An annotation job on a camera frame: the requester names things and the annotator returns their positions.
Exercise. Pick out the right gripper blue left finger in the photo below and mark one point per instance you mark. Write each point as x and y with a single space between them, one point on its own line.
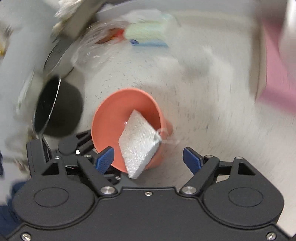
93 175

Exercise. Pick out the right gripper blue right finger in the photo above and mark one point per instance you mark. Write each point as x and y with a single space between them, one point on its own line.
203 169

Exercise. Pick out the blue patterned sponge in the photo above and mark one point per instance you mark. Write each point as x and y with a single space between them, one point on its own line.
139 143

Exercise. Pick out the coral footed bowl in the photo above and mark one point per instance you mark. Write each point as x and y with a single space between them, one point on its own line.
111 116

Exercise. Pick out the black rice cooker pot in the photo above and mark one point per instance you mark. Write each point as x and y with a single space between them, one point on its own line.
58 110

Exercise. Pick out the pink box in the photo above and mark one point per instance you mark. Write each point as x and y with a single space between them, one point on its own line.
273 86

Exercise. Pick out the steel steamer pot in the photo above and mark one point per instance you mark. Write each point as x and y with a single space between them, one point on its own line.
59 59

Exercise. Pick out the clear plastic bag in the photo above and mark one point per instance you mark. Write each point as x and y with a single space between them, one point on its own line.
101 42

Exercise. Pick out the tissue pack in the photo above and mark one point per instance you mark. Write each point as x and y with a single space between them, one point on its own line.
150 27

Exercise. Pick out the white electric kettle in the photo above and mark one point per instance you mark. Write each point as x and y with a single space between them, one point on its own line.
287 38

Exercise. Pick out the large steel tray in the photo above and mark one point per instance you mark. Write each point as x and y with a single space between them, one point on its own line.
74 16

